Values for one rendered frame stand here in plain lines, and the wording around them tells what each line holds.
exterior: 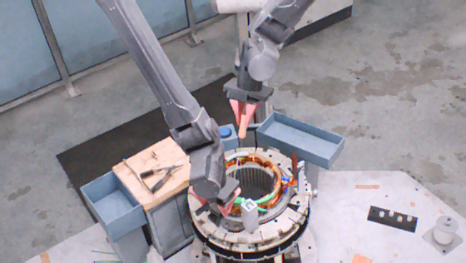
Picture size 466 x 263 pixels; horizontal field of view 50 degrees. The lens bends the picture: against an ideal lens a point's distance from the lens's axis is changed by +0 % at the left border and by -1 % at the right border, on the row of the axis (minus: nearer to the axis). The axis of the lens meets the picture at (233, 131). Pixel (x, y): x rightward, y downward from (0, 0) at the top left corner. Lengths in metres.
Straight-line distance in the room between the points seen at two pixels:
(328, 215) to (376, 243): 0.18
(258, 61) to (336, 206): 0.82
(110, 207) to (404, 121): 2.13
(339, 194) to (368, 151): 1.27
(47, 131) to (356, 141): 1.94
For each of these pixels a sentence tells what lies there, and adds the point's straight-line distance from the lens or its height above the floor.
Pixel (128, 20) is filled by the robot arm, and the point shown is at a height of 1.66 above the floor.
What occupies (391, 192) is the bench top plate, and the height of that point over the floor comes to 0.78.
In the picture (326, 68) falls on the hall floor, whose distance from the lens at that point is 3.58.
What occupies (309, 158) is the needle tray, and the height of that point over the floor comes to 1.04.
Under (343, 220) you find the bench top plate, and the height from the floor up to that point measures 0.78.
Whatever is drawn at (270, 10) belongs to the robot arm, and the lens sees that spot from 1.06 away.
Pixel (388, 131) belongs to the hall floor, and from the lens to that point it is 3.14.
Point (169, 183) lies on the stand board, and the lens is 1.44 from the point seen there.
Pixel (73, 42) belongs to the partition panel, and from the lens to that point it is 3.52.
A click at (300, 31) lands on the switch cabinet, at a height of 0.08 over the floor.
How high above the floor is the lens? 2.13
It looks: 43 degrees down
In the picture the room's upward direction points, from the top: 6 degrees counter-clockwise
